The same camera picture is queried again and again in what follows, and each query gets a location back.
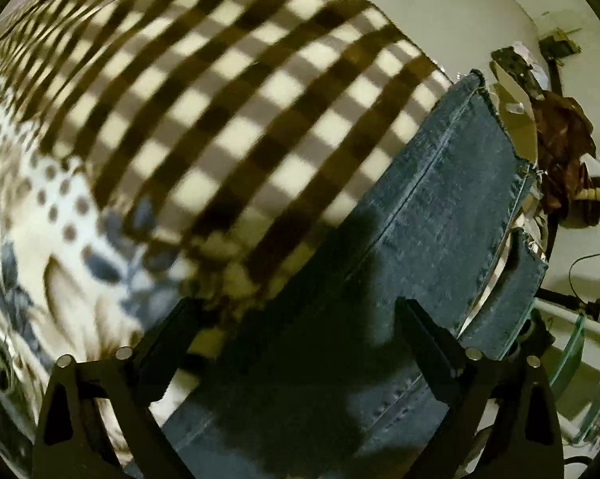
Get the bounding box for small open cardboard box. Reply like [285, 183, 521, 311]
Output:
[489, 46, 545, 166]

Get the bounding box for dark blue jeans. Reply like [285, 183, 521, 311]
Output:
[163, 71, 547, 478]

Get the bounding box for floral white bed blanket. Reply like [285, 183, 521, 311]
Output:
[0, 77, 197, 473]

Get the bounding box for teal storage rack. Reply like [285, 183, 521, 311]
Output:
[534, 299, 600, 449]

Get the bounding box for brown checkered blanket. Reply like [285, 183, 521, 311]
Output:
[0, 0, 449, 328]

